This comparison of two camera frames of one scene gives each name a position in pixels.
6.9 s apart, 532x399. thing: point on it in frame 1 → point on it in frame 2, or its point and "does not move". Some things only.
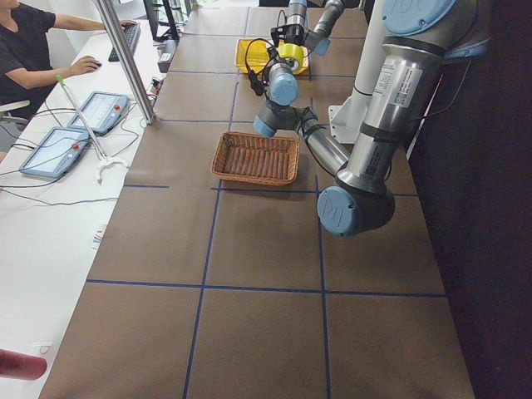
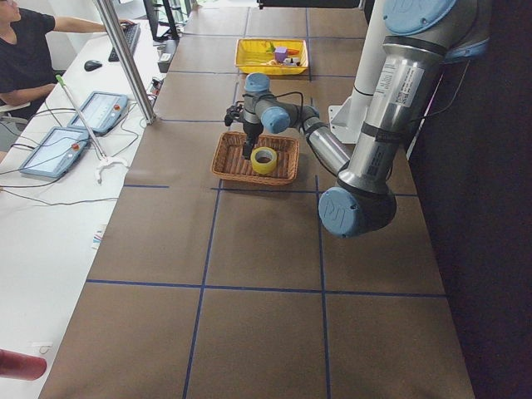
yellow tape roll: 299,52 → 263,160
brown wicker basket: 256,158 does not move
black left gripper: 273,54 → 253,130
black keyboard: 130,32 does not move
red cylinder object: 17,365 does not move
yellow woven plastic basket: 258,53 does not move
